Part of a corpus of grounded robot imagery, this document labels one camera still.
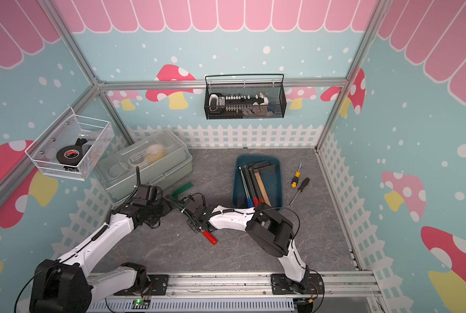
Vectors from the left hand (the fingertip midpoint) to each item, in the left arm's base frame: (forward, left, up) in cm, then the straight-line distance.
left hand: (170, 210), depth 86 cm
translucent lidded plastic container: (+20, +6, +12) cm, 24 cm away
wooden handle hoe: (+27, -45, -4) cm, 53 cm away
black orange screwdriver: (+16, -62, -6) cm, 65 cm away
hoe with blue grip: (+6, -35, 0) cm, 36 cm away
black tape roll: (+9, +32, +26) cm, 42 cm away
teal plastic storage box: (+21, -48, -6) cm, 53 cm away
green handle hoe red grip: (-2, -9, +11) cm, 14 cm away
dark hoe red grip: (+6, -38, 0) cm, 38 cm away
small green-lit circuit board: (-33, +6, -10) cm, 35 cm away
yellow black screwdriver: (+25, -62, -6) cm, 67 cm away
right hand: (-2, -11, -5) cm, 12 cm away
